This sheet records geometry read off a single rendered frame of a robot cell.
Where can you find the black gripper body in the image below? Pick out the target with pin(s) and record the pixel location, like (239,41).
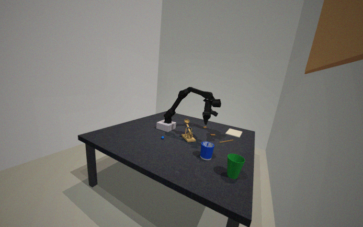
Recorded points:
(207,110)

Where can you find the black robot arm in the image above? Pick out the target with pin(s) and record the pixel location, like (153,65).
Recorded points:
(209,101)

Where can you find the green plastic cup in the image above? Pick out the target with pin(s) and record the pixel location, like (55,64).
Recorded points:
(234,165)

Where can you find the dark blue cup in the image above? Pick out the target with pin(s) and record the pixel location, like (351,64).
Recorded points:
(206,150)

